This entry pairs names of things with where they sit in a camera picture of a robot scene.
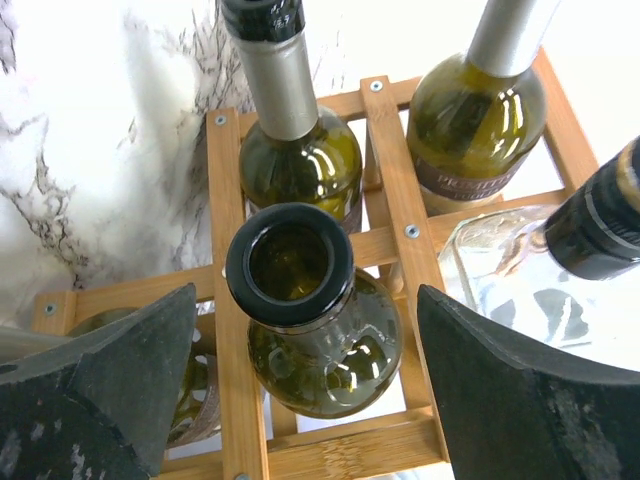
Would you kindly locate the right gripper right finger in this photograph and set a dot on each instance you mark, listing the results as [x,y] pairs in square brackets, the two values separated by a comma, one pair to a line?
[514,408]

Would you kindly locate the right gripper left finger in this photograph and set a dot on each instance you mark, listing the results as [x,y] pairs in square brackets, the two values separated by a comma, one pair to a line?
[51,428]

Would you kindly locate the square clear liquor bottle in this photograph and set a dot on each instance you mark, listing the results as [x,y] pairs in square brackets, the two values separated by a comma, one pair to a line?
[568,275]

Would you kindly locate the green bottle silver neck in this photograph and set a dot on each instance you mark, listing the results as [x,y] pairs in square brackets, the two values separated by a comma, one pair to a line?
[476,116]

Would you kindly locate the green bottle rack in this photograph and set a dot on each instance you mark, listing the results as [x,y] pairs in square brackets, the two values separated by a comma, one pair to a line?
[296,150]

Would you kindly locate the green bottle lowest rack slot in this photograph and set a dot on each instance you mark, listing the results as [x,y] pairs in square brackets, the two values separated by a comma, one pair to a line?
[195,395]

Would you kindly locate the wooden wine rack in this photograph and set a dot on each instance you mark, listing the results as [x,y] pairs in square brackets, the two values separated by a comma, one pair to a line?
[404,241]

